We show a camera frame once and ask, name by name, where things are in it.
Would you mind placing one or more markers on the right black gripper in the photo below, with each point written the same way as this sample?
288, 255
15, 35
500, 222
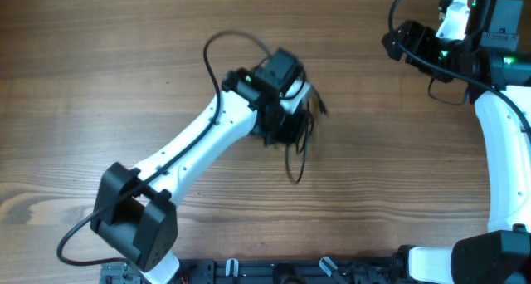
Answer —
423, 36

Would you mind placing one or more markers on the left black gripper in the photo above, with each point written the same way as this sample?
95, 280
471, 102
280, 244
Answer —
294, 134

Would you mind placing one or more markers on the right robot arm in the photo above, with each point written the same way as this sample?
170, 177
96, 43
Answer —
476, 42

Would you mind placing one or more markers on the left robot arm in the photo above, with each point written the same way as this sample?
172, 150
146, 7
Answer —
137, 208

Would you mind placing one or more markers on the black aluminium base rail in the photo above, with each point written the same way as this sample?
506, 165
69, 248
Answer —
362, 270

